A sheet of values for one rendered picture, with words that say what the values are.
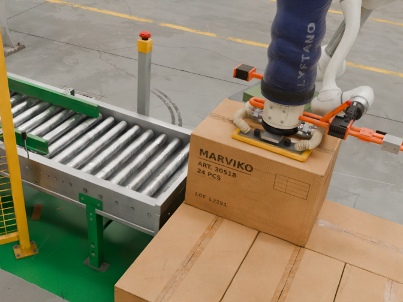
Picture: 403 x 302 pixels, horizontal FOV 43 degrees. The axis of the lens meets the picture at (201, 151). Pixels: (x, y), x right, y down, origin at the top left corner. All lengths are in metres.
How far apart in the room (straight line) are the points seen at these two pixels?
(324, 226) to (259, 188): 0.42
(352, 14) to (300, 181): 0.85
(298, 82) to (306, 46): 0.15
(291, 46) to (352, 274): 0.99
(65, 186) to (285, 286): 1.19
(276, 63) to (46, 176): 1.31
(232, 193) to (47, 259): 1.19
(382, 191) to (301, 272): 1.72
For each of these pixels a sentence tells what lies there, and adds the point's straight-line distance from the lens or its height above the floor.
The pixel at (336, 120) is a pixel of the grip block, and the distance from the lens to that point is 2.19.
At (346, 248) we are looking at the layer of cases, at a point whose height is 0.54.
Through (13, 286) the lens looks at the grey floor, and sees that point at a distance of 2.88.
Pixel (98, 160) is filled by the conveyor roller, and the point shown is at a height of 0.55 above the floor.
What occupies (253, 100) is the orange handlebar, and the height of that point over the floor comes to 1.08.
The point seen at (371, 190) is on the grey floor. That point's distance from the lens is 3.80.
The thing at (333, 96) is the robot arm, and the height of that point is 1.07.
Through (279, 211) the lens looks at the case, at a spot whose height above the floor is 0.69.
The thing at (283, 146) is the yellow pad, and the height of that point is 0.97.
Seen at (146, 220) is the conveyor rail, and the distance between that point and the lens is 2.45.
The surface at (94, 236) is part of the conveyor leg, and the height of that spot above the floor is 0.24.
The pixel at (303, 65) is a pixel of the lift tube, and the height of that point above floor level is 1.33.
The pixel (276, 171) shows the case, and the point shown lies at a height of 0.89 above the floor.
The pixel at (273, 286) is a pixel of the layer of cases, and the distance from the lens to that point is 2.15.
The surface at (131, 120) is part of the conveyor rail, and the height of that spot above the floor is 0.57.
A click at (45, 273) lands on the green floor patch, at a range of 2.91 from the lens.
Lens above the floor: 2.11
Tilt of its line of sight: 33 degrees down
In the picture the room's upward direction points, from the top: 6 degrees clockwise
